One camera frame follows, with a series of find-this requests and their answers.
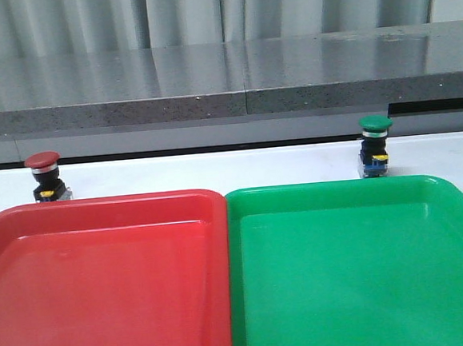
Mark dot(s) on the grey pleated curtain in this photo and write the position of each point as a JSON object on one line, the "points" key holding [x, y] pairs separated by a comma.
{"points": [[38, 28]]}

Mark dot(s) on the red mushroom push button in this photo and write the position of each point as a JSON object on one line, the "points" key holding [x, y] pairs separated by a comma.
{"points": [[44, 167]]}

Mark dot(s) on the red plastic tray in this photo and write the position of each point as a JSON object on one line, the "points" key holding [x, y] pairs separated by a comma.
{"points": [[138, 270]]}

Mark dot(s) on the green plastic tray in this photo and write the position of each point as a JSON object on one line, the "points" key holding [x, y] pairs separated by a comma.
{"points": [[373, 262]]}

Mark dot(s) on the green mushroom push button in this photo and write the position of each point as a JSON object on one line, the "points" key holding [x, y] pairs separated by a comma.
{"points": [[373, 157]]}

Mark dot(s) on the grey speckled stone counter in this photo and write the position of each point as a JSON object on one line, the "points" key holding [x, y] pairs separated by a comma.
{"points": [[189, 99]]}

